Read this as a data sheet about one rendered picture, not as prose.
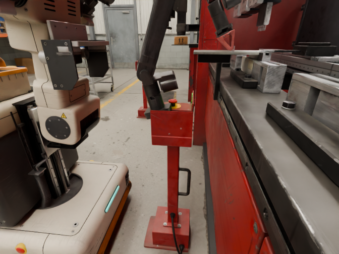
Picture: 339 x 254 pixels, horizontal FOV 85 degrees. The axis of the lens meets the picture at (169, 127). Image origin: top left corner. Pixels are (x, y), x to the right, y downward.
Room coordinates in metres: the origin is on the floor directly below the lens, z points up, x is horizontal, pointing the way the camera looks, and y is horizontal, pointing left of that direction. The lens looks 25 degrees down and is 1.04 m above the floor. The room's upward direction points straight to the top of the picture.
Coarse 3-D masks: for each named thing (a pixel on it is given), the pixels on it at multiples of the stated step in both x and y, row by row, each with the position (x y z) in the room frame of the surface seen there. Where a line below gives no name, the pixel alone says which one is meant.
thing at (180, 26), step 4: (176, 0) 2.34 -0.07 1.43; (180, 0) 2.33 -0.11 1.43; (184, 0) 2.33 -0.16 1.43; (176, 4) 2.34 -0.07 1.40; (180, 4) 2.33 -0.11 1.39; (184, 4) 2.33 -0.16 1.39; (176, 8) 2.34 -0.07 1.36; (180, 8) 2.33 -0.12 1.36; (184, 8) 2.33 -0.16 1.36; (180, 12) 2.34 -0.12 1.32; (184, 12) 2.34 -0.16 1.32; (180, 16) 2.34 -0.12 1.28; (184, 16) 2.34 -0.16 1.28; (180, 20) 2.34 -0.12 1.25; (184, 20) 2.34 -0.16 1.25; (180, 24) 2.33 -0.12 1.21; (184, 24) 2.34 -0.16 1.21; (180, 28) 2.33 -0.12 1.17; (184, 28) 2.34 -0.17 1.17; (180, 32) 2.34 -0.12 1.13; (184, 32) 2.35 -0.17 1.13
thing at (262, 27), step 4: (264, 4) 0.87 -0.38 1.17; (268, 4) 0.84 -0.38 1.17; (272, 4) 0.84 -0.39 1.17; (260, 8) 0.92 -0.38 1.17; (264, 8) 0.86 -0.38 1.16; (268, 8) 0.84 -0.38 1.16; (260, 12) 0.91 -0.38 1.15; (264, 12) 0.85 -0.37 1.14; (268, 12) 0.84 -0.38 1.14; (260, 16) 0.90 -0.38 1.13; (264, 16) 0.84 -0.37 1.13; (268, 16) 0.84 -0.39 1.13; (260, 20) 0.89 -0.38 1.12; (264, 20) 0.84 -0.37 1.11; (268, 20) 0.84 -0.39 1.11; (256, 24) 0.94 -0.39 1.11; (260, 24) 0.88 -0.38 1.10; (264, 24) 0.84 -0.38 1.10; (260, 28) 0.90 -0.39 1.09; (264, 28) 0.84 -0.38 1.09
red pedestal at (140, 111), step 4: (136, 64) 2.56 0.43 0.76; (136, 68) 2.56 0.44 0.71; (144, 92) 2.63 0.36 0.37; (144, 96) 2.63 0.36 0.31; (144, 100) 2.63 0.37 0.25; (144, 104) 2.63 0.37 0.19; (140, 108) 2.65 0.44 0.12; (144, 108) 2.63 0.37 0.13; (140, 112) 2.57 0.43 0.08; (140, 116) 2.57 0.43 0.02; (144, 116) 2.57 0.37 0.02
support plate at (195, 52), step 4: (196, 52) 0.83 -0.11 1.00; (200, 52) 0.83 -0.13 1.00; (204, 52) 0.83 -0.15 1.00; (208, 52) 0.83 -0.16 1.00; (212, 52) 0.83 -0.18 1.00; (216, 52) 0.82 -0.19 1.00; (220, 52) 0.82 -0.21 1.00; (224, 52) 0.82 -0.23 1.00; (228, 52) 0.82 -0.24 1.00; (232, 52) 0.82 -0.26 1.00; (236, 52) 0.81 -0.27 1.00; (240, 52) 0.81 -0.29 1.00; (244, 52) 0.81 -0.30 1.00; (248, 52) 0.81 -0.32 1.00; (252, 52) 0.80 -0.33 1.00; (256, 52) 0.80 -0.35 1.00
